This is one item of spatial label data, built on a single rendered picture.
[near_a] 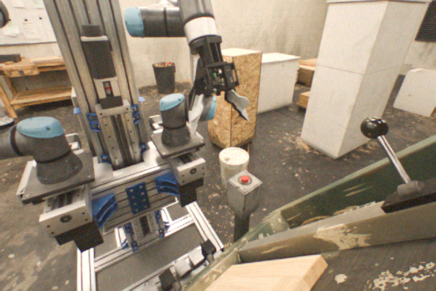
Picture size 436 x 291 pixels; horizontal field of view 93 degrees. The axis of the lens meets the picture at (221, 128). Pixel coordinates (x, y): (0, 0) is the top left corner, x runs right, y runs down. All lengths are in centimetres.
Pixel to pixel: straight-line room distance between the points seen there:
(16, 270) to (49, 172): 138
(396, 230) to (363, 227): 4
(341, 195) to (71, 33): 109
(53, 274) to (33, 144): 133
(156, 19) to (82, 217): 74
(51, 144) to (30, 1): 471
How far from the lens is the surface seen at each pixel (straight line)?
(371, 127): 40
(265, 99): 386
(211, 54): 46
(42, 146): 97
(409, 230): 39
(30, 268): 227
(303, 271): 43
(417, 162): 61
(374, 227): 41
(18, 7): 556
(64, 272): 210
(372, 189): 67
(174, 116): 98
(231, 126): 244
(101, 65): 96
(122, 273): 166
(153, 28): 62
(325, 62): 277
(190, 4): 51
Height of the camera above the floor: 160
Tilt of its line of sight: 28 degrees down
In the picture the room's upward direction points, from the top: straight up
